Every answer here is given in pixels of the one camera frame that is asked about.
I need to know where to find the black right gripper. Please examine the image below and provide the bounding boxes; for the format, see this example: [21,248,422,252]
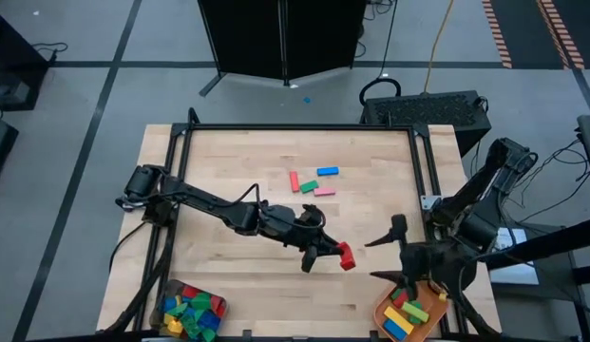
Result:
[364,213,466,298]

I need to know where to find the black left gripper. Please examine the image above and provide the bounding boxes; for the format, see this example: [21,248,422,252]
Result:
[265,203,346,275]

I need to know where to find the red wedge block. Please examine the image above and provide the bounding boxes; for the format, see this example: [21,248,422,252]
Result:
[336,241,357,273]

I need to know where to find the long lime green block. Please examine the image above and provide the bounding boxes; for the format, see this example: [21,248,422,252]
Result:
[401,301,431,325]

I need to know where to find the long yellow block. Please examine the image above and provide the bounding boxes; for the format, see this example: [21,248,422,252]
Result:
[383,305,416,335]

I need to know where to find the blue rectangular block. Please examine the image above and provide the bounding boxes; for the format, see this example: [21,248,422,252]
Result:
[198,311,222,333]
[382,318,409,342]

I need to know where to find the green bowl-shaped block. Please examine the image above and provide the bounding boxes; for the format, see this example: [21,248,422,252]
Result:
[181,313,201,339]

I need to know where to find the orange plastic tray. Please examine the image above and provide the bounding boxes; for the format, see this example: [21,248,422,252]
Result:
[372,279,450,342]

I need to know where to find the white paper sheet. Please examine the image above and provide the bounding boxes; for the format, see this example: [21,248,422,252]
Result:
[488,226,541,286]

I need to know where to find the black perforated computer case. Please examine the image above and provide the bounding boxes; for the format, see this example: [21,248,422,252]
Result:
[359,89,493,158]

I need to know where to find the grey translucent plastic bin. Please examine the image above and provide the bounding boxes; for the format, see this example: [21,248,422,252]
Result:
[149,278,229,342]

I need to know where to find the black folding divider screen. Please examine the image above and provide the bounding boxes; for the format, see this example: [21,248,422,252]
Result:
[197,0,371,99]

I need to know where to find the orange striped floor tape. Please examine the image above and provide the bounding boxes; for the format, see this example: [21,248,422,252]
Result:
[535,0,586,71]
[481,0,514,70]

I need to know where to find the black floor mat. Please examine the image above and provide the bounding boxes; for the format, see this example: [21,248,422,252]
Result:
[488,0,590,71]

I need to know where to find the black equipment box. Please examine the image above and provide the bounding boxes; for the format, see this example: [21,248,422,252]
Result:
[0,116,20,191]

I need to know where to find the black cabinet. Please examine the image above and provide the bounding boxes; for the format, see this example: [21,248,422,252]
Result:
[0,9,51,113]

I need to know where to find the black diagonal frame brace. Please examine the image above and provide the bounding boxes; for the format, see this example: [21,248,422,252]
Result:
[102,232,180,333]
[448,294,503,339]

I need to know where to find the black side table frame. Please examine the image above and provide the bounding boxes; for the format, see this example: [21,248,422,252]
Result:
[484,216,590,342]

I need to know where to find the black looped floor cable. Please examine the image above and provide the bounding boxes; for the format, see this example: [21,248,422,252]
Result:
[358,77,403,108]

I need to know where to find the yellow hanging cable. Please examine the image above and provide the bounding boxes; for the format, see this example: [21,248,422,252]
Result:
[423,0,456,94]

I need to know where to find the black hanging cable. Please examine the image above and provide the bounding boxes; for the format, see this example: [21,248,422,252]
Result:
[378,0,401,80]

